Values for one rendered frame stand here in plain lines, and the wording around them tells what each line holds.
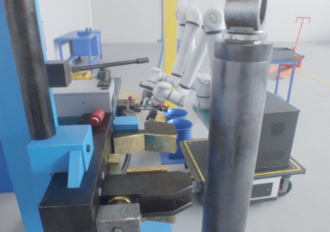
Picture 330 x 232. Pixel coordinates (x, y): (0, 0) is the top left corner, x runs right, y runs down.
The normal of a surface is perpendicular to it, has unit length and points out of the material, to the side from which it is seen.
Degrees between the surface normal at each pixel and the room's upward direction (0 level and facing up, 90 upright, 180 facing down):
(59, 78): 90
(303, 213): 0
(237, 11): 93
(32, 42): 90
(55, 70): 90
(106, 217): 0
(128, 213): 0
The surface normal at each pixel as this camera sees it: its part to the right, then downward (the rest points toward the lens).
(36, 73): 0.63, 0.29
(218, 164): -0.66, 0.28
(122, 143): 0.35, 0.35
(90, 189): 0.00, -0.93
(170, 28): 0.10, 0.37
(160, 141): -0.17, 0.37
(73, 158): 0.07, -0.40
